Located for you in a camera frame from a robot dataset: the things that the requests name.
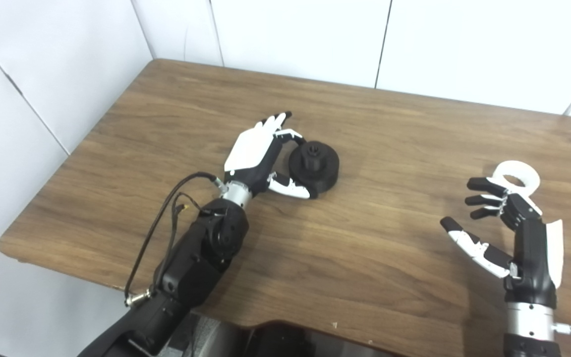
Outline white plastic ring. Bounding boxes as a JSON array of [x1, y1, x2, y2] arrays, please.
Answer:
[[492, 160, 541, 199]]

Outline round black plastic part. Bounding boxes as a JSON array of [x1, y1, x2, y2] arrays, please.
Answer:
[[288, 141, 340, 199]]

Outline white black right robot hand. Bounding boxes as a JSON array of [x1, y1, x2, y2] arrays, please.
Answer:
[[440, 177, 564, 308]]

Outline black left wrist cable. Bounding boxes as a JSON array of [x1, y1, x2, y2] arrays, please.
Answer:
[[124, 172, 227, 307]]

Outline thin left arm wires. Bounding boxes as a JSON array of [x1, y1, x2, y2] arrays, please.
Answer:
[[164, 191, 217, 278]]

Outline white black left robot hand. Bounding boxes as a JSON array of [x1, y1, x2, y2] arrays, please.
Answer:
[[224, 112, 316, 200]]

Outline black robot torso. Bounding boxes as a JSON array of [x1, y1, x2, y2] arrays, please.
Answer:
[[186, 312, 395, 357]]

